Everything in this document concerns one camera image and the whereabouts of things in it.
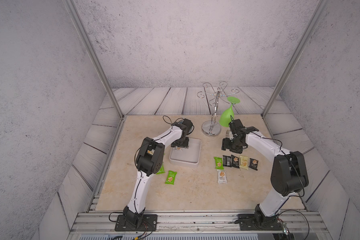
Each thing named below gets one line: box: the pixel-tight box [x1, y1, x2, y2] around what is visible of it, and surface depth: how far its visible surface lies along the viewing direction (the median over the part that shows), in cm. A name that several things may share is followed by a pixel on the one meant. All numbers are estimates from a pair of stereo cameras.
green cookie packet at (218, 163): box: [213, 156, 225, 170], surface depth 95 cm
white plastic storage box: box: [169, 137, 202, 168], surface depth 97 cm
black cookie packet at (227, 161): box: [222, 155, 232, 168], surface depth 96 cm
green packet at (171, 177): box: [165, 170, 178, 185], surface depth 89 cm
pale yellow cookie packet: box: [239, 156, 249, 170], surface depth 95 cm
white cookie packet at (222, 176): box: [217, 169, 227, 184], surface depth 89 cm
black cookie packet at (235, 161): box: [231, 154, 240, 169], surface depth 95 cm
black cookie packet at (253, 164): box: [248, 158, 259, 171], surface depth 95 cm
